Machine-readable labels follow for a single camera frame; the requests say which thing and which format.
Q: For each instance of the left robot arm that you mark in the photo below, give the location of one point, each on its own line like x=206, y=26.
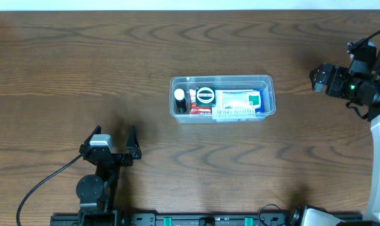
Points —
x=97, y=191

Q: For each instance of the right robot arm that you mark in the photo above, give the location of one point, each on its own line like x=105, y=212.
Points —
x=369, y=96

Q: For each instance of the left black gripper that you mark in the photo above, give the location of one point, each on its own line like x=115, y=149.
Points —
x=116, y=157

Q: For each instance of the red medicine packet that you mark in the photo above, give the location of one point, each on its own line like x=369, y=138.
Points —
x=194, y=108

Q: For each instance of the dark green square box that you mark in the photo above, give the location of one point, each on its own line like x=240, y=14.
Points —
x=205, y=97

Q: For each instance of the black mounting rail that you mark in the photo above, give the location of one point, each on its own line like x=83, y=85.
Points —
x=151, y=219

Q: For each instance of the white green medicine box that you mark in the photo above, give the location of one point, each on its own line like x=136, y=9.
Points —
x=239, y=99

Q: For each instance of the blue white medicine box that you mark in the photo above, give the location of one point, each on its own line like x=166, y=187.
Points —
x=220, y=114

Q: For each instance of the clear plastic container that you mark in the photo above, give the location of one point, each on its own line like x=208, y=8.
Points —
x=222, y=82

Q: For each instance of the dark bottle white cap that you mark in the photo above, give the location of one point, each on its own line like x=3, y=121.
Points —
x=180, y=100

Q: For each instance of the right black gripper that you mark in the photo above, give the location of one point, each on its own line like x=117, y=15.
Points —
x=328, y=81

